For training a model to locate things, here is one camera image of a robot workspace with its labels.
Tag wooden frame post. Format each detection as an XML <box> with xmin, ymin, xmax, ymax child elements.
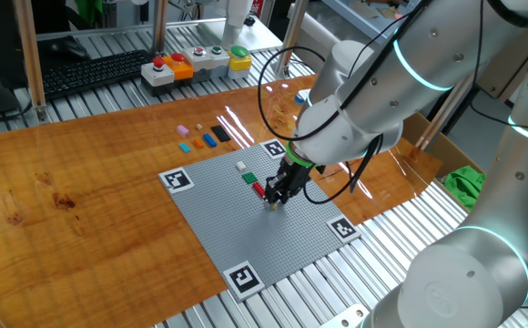
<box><xmin>12</xmin><ymin>0</ymin><xmax>49</xmax><ymax>123</ymax></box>

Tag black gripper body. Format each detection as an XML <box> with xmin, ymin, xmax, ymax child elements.
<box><xmin>272</xmin><ymin>155</ymin><xmax>314</xmax><ymax>193</ymax></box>

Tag cardboard box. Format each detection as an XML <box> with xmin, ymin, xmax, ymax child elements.
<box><xmin>400</xmin><ymin>111</ymin><xmax>491</xmax><ymax>215</ymax></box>

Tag green hanging garment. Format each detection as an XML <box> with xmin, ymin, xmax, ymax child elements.
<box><xmin>73</xmin><ymin>0</ymin><xmax>104</xmax><ymax>28</ymax></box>

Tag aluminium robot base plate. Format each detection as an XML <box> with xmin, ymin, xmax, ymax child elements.
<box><xmin>320</xmin><ymin>303</ymin><xmax>370</xmax><ymax>328</ymax></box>

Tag grey metal shelf rack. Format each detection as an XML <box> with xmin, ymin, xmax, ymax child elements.
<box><xmin>322</xmin><ymin>0</ymin><xmax>411</xmax><ymax>42</ymax></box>

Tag green cloth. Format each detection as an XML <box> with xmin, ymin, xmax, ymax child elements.
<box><xmin>443</xmin><ymin>164</ymin><xmax>488</xmax><ymax>213</ymax></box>

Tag white board panel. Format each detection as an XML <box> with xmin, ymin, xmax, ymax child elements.
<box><xmin>198</xmin><ymin>20</ymin><xmax>284</xmax><ymax>54</ymax></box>

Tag wood grain table mat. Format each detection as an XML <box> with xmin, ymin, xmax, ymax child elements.
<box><xmin>0</xmin><ymin>73</ymin><xmax>444</xmax><ymax>328</ymax></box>

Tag black keyboard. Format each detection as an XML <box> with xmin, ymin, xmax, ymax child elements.
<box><xmin>40</xmin><ymin>48</ymin><xmax>156</xmax><ymax>101</ymax></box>

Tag white foam pieces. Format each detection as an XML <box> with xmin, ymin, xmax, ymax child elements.
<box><xmin>298</xmin><ymin>11</ymin><xmax>338</xmax><ymax>69</ymax></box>

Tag grey lego baseplate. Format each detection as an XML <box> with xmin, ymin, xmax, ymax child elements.
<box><xmin>157</xmin><ymin>138</ymin><xmax>363</xmax><ymax>304</ymax></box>

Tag black lego plate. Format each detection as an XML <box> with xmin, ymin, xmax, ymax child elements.
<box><xmin>210</xmin><ymin>125</ymin><xmax>232</xmax><ymax>143</ymax></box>

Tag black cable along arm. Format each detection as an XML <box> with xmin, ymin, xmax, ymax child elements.
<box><xmin>257</xmin><ymin>0</ymin><xmax>528</xmax><ymax>311</ymax></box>

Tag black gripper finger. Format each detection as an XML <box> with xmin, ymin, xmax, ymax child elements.
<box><xmin>278</xmin><ymin>182</ymin><xmax>310</xmax><ymax>205</ymax></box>
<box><xmin>262</xmin><ymin>176</ymin><xmax>280</xmax><ymax>206</ymax></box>

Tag yellow box green button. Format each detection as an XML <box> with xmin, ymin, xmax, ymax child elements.
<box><xmin>226</xmin><ymin>45</ymin><xmax>253</xmax><ymax>81</ymax></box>

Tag grey two-button box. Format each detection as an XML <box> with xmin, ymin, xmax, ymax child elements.
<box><xmin>182</xmin><ymin>45</ymin><xmax>231</xmax><ymax>84</ymax></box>

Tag black computer mouse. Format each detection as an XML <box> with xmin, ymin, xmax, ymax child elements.
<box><xmin>47</xmin><ymin>36</ymin><xmax>90</xmax><ymax>60</ymax></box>

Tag black white marker tag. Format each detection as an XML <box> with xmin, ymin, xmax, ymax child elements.
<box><xmin>326</xmin><ymin>214</ymin><xmax>363</xmax><ymax>245</ymax></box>
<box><xmin>222</xmin><ymin>260</ymin><xmax>267</xmax><ymax>304</ymax></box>
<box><xmin>157</xmin><ymin>167</ymin><xmax>196</xmax><ymax>195</ymax></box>
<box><xmin>259</xmin><ymin>138</ymin><xmax>289</xmax><ymax>160</ymax></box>

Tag tan slanted frame legs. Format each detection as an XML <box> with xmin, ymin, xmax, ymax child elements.
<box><xmin>414</xmin><ymin>72</ymin><xmax>482</xmax><ymax>151</ymax></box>

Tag orange box red button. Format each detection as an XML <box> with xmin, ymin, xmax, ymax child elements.
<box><xmin>162</xmin><ymin>52</ymin><xmax>196</xmax><ymax>83</ymax></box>

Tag aluminium frame post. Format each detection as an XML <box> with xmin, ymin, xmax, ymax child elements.
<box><xmin>272</xmin><ymin>0</ymin><xmax>310</xmax><ymax>78</ymax></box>
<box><xmin>151</xmin><ymin>0</ymin><xmax>169</xmax><ymax>56</ymax></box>

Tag white cylindrical stand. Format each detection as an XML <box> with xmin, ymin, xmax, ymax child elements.
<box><xmin>220</xmin><ymin>0</ymin><xmax>256</xmax><ymax>49</ymax></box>

